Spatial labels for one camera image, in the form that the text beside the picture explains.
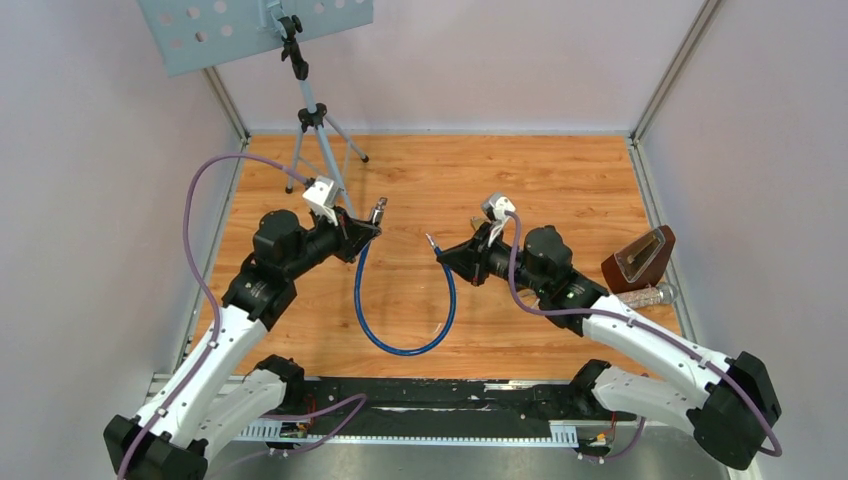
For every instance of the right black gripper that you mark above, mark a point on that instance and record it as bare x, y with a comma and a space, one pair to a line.
469, 260

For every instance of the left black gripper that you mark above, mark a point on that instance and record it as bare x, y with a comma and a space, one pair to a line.
351, 235

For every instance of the brass padlock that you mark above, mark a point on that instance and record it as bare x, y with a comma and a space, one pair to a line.
477, 222

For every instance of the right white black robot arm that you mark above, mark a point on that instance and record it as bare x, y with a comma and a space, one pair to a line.
649, 344

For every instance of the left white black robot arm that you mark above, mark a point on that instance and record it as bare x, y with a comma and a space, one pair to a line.
181, 430

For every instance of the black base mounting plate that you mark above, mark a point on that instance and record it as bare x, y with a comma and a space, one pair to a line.
446, 408

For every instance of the brown wooden metronome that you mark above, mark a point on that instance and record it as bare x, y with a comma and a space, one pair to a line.
641, 263

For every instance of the blue music stand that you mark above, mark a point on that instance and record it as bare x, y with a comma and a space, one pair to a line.
196, 35

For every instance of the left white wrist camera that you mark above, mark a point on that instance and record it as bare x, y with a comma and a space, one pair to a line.
320, 196

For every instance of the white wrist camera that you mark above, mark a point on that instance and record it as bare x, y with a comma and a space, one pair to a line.
497, 209
320, 196

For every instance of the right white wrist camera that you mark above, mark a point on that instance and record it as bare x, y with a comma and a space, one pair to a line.
497, 209

